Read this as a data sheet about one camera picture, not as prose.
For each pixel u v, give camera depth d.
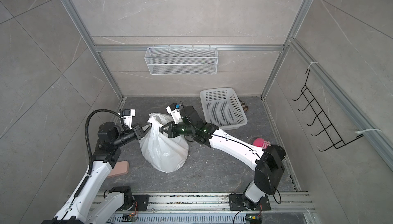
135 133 0.63
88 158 0.51
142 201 0.73
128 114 0.65
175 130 0.63
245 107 1.09
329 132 0.65
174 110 0.64
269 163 0.44
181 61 1.01
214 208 0.73
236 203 0.73
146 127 0.72
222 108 1.12
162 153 0.73
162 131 0.69
